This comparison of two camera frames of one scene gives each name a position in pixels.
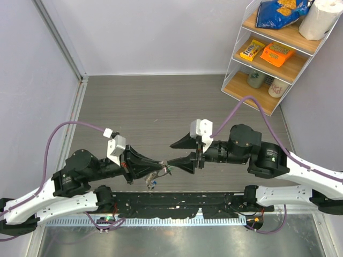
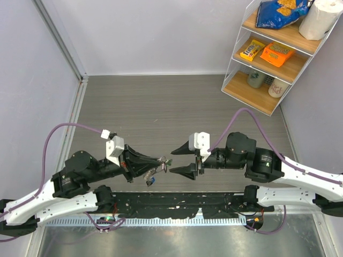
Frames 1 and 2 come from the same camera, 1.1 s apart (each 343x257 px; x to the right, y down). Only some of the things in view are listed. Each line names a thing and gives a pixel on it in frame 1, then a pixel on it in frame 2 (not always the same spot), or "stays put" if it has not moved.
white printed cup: [277, 88] stays put
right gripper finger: [186, 142] -> [184, 149]
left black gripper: [129, 158] stays put
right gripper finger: [187, 163] -> [189, 171]
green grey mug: [255, 78] stays put
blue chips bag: [277, 14] stays put
